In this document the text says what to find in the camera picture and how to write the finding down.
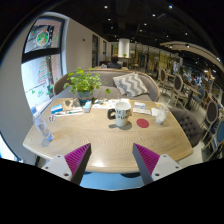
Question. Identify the grey curved sofa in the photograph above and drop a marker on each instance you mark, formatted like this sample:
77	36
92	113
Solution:
106	78

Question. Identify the green potted plant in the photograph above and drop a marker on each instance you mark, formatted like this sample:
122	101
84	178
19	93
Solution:
83	83

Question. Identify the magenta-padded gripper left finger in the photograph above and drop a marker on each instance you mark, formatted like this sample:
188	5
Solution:
63	166

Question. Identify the small blue white box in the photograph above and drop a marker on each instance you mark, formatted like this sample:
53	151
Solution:
87	106

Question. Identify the window with colourful decals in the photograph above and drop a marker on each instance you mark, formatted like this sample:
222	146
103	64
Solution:
41	66

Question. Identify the dark grey tufted chair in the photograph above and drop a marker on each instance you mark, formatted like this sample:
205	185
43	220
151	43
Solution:
186	125

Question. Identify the blue white card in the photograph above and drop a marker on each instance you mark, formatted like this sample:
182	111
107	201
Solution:
56	108

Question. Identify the clear plastic cup with straw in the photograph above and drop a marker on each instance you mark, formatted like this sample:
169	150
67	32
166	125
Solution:
161	115

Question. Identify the grey white chevron cushion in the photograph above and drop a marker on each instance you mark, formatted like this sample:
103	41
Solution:
130	85

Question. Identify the person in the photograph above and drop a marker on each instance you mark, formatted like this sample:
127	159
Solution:
114	63

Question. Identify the flat round red coaster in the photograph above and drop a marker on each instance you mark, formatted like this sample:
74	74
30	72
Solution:
142	123

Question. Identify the clear blue-capped water bottle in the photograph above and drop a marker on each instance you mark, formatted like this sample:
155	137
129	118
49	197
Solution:
41	126

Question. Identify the white cylindrical pillar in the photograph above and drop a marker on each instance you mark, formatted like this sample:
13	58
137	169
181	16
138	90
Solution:
124	48

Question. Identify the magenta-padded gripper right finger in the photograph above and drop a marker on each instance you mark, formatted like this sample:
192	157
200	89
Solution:
160	166

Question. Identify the group of ceiling lights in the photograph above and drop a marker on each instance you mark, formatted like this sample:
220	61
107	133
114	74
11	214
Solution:
145	24

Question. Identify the group of dining chairs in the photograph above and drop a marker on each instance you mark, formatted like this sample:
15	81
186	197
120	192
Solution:
178	88

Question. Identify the white paper napkin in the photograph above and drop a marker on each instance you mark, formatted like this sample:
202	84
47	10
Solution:
155	112

